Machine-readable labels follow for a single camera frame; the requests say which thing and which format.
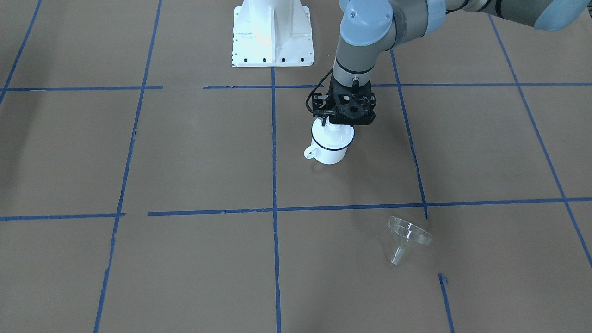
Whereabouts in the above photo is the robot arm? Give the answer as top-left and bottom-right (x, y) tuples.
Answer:
(306, 0), (589, 126)

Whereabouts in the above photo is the clear glass funnel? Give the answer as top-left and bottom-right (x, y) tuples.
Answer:
(386, 216), (433, 267)

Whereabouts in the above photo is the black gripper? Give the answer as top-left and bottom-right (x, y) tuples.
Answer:
(327, 77), (376, 126)

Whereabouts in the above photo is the white enamel cup lid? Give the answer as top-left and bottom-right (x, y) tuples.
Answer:
(311, 117), (355, 151)

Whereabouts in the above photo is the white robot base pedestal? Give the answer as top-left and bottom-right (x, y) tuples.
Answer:
(231, 0), (315, 68)

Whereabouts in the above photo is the white enamel cup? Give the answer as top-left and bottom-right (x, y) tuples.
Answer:
(303, 118), (355, 165)

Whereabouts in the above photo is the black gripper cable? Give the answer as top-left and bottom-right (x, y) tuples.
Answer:
(305, 69), (333, 113)

